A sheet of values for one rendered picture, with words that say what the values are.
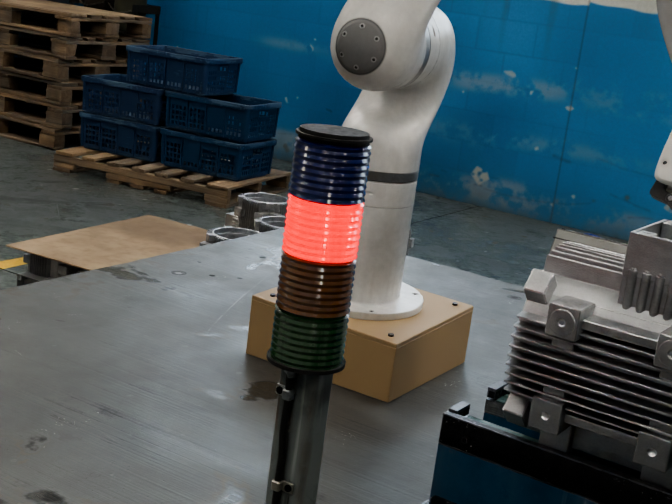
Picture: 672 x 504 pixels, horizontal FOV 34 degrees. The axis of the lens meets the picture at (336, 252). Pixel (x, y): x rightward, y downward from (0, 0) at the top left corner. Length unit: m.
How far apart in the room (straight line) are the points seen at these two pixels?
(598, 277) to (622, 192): 5.84
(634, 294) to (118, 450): 0.58
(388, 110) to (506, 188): 5.63
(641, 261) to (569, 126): 5.95
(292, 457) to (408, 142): 0.68
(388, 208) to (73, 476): 0.57
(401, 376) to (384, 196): 0.24
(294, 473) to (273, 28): 7.15
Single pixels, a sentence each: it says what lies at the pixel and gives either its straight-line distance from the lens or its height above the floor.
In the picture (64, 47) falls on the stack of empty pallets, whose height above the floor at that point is 0.67.
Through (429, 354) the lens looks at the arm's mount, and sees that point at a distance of 1.53.
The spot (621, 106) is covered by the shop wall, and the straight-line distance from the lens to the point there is 6.85.
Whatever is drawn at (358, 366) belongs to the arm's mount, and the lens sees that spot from 1.46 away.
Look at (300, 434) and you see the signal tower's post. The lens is 0.89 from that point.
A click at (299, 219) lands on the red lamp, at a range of 0.83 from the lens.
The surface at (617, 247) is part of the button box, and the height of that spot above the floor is 1.07.
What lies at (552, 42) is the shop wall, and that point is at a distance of 6.99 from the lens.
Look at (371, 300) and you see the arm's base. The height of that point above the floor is 0.90.
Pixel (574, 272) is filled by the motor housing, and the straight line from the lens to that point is 1.05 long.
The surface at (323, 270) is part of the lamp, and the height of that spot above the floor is 1.11.
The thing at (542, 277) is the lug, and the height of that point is 1.09.
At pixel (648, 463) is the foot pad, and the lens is 1.00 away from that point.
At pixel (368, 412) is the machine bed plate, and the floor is 0.80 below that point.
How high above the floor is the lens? 1.33
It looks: 14 degrees down
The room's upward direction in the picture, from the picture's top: 7 degrees clockwise
